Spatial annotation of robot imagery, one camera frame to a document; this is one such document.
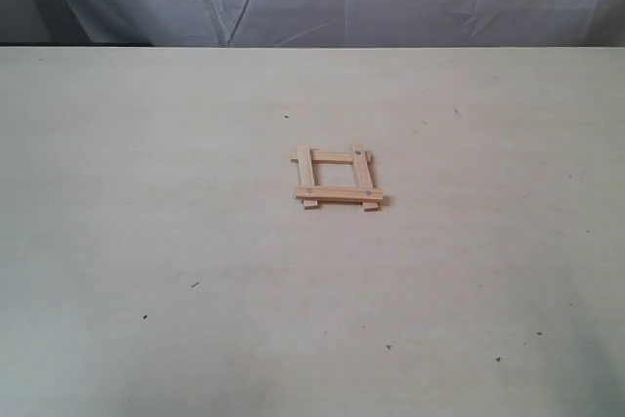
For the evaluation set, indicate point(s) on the wooden stick with holes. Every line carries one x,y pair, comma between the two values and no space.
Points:
340,194
361,169

